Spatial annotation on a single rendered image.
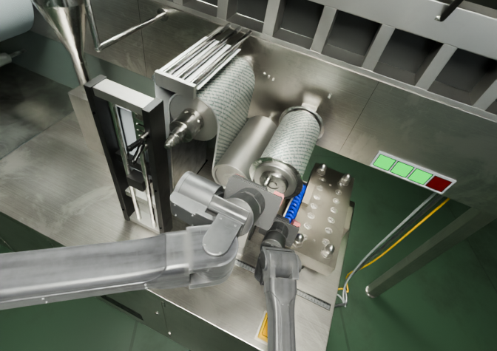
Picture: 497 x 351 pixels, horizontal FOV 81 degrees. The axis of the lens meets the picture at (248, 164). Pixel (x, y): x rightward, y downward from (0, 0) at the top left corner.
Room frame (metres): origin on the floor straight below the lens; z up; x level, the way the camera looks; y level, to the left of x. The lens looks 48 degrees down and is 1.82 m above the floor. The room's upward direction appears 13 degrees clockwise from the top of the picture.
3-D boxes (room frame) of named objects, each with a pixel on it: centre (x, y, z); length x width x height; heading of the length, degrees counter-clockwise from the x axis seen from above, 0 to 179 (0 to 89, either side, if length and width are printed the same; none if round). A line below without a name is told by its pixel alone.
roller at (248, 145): (0.64, 0.01, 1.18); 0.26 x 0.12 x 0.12; 167
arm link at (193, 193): (0.22, 0.04, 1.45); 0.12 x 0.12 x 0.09; 76
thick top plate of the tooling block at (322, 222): (0.61, -0.29, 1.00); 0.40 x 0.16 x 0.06; 167
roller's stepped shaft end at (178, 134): (0.47, 0.19, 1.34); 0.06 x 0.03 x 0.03; 167
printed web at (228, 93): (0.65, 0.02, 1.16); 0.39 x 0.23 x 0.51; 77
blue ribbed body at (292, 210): (0.59, -0.19, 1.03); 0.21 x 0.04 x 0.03; 167
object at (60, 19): (0.76, 0.60, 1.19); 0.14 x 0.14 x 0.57
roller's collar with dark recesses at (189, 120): (0.53, 0.17, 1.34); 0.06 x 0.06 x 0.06; 77
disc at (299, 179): (0.50, -0.08, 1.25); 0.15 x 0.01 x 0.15; 77
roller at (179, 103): (0.68, 0.14, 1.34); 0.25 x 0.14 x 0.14; 167
